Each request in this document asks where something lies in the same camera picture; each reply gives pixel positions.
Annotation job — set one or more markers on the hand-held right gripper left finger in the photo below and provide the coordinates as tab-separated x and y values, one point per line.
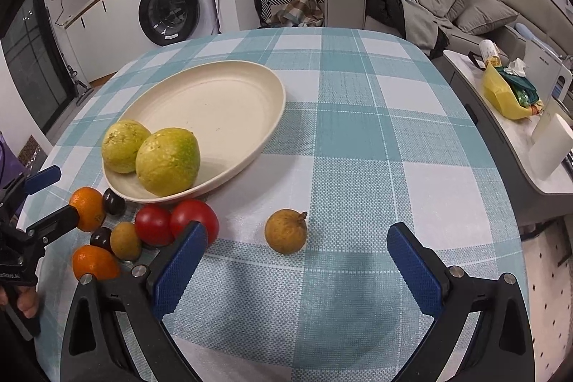
179	270

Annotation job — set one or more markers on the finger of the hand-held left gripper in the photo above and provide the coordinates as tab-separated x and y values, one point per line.
42	179
56	223

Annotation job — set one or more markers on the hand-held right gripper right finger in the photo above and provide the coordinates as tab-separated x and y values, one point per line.
416	274

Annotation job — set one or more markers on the orange mandarin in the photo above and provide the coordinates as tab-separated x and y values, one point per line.
95	262
91	206

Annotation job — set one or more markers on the dark purple plum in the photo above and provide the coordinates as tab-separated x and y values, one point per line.
114	203
101	238

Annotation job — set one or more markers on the red tomato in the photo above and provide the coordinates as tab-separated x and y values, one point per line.
152	224
193	212

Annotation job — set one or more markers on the small brown longan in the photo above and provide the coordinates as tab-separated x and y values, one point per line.
126	241

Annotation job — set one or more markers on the yellow-green guava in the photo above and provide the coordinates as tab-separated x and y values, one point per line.
121	145
168	162

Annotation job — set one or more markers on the brown longan with stem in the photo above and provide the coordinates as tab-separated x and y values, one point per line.
285	232

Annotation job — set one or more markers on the cream oval plate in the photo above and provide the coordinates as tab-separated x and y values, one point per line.
224	109

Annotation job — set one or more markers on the person's left hand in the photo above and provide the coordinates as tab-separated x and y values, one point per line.
29	303

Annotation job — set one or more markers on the purple bag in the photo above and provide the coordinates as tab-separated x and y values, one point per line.
9	158

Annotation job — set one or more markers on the teal checked tablecloth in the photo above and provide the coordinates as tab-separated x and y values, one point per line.
358	140

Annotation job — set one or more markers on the white counter cabinet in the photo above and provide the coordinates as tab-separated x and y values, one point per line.
103	33

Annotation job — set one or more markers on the white side table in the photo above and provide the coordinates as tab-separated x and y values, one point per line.
501	140

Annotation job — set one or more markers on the white paper roll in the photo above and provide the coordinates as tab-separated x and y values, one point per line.
550	147

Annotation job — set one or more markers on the yellow plastic bag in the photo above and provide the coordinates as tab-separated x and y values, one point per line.
499	93

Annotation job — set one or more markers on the cream cup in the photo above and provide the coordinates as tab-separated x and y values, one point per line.
548	118

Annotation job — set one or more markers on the white jar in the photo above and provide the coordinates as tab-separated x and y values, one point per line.
489	51

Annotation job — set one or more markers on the white appliance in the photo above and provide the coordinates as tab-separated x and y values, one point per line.
544	66

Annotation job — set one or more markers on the light blue cloth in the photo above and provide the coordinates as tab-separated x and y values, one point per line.
526	32

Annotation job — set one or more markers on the pile of dark clothes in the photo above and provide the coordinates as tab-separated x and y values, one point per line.
380	1

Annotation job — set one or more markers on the black patterned chair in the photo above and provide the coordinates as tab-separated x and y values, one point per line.
264	4

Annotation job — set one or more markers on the grey sofa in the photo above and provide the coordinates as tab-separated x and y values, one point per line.
344	1

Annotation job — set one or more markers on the plaid cloth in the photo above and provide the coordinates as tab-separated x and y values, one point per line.
300	8

